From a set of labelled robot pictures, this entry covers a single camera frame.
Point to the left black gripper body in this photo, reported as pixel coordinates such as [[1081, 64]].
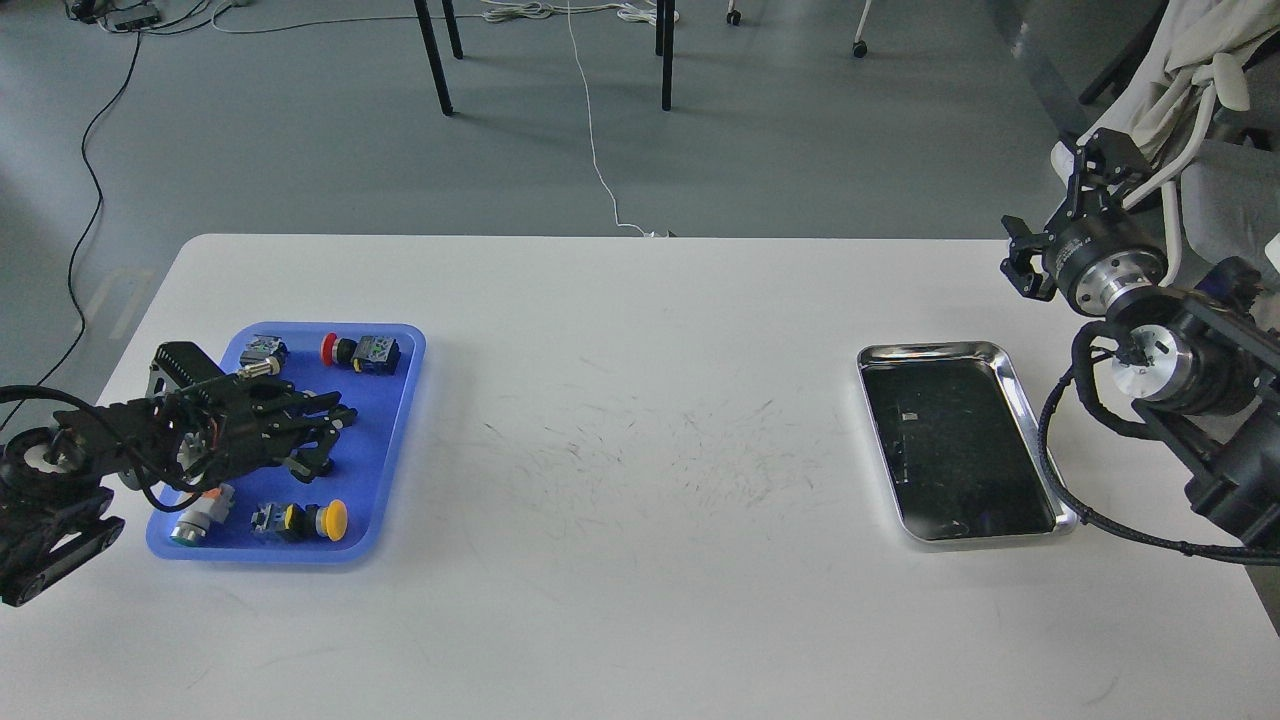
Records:
[[224, 432]]

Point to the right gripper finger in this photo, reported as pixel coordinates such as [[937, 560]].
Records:
[[1103, 168], [1024, 246]]

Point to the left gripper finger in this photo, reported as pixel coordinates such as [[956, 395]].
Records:
[[301, 462], [306, 410]]

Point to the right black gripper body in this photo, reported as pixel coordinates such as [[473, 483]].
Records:
[[1095, 258]]

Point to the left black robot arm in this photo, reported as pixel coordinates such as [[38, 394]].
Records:
[[55, 503]]

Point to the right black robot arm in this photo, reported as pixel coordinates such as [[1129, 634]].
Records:
[[1188, 368]]

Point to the blue plastic tray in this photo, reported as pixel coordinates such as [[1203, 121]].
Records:
[[365, 456]]

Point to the silver metal tray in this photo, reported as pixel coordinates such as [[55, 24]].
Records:
[[958, 441]]

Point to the orange grey push button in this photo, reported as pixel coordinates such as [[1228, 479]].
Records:
[[211, 507]]

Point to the grey office chair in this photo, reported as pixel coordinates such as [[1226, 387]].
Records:
[[1217, 181]]

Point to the beige jacket on chair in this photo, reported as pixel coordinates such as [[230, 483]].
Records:
[[1233, 28]]

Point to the black table leg left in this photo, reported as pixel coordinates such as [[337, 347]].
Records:
[[432, 48]]

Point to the black table leg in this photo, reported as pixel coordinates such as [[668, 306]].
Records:
[[432, 48], [665, 22]]

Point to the black table leg right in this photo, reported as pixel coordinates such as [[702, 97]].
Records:
[[665, 22]]

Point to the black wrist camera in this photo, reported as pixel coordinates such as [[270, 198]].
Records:
[[182, 369]]

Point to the yellow push button switch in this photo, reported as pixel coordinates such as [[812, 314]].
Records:
[[292, 522]]

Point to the green push button switch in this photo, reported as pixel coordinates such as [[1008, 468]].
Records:
[[261, 347]]

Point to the red push button switch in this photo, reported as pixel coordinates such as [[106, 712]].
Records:
[[370, 354]]

